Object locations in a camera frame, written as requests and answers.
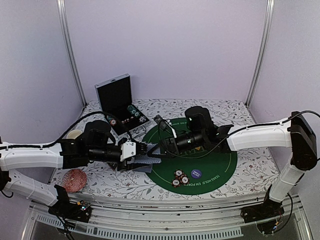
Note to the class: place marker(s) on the purple small blind button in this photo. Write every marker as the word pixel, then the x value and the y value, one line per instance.
pixel 196 174

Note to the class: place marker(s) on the round green poker mat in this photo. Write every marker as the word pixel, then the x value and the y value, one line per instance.
pixel 217 168

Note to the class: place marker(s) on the aluminium front rail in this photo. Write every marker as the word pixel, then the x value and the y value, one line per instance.
pixel 186 219

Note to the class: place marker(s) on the right poker chip stack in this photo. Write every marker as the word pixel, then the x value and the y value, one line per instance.
pixel 133 111

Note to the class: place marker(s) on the poker chip stack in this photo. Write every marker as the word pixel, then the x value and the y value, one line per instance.
pixel 111 120
pixel 133 111

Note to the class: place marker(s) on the right aluminium frame post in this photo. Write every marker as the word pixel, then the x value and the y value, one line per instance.
pixel 270 5

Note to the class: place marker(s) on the red patterned bowl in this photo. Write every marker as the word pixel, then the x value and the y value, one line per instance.
pixel 74 180

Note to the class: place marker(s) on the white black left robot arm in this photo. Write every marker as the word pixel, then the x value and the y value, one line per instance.
pixel 95 143

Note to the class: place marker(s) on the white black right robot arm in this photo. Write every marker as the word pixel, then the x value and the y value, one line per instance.
pixel 293 132

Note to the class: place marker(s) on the red black 100 chip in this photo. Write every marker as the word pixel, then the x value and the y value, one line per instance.
pixel 178 173

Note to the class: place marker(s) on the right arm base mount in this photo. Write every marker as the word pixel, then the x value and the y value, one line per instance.
pixel 267 211

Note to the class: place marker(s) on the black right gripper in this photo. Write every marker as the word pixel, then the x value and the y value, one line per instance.
pixel 169 146

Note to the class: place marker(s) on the row of dice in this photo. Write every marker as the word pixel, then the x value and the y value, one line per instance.
pixel 125 121

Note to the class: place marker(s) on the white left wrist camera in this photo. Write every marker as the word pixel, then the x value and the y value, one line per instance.
pixel 128 150

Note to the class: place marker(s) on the aluminium poker chip case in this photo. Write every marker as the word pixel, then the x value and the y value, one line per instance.
pixel 114 96

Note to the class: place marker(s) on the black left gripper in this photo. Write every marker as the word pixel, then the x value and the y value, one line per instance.
pixel 126 167

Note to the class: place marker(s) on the left aluminium frame post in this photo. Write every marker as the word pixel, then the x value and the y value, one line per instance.
pixel 62 13

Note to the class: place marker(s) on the aluminium frame post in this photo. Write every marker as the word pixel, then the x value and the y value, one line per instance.
pixel 270 5
pixel 62 13

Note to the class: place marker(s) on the left poker chip stack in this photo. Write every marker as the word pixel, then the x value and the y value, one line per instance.
pixel 111 120

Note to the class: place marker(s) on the blue chips in case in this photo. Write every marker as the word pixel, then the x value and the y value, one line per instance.
pixel 142 119

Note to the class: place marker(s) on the white ceramic mug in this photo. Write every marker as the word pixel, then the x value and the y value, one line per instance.
pixel 73 134

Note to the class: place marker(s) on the black triangular card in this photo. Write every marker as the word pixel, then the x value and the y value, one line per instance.
pixel 113 166

